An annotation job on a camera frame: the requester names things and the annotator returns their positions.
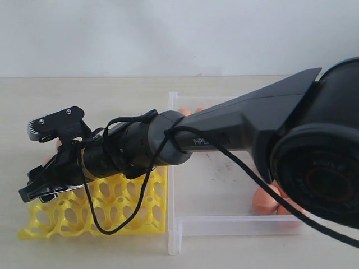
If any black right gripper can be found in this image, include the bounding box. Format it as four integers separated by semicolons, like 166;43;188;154
18;126;154;203

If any yellow plastic egg tray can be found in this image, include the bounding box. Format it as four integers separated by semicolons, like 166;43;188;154
17;167;167;240

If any clear plastic storage box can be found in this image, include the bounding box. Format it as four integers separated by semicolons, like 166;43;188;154
167;91;315;256

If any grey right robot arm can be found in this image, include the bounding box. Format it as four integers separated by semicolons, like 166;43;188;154
19;58;358;228

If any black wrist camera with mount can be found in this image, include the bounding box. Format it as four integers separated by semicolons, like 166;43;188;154
27;106;92;145

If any black camera cable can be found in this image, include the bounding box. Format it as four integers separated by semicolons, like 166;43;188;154
78;109;359;249

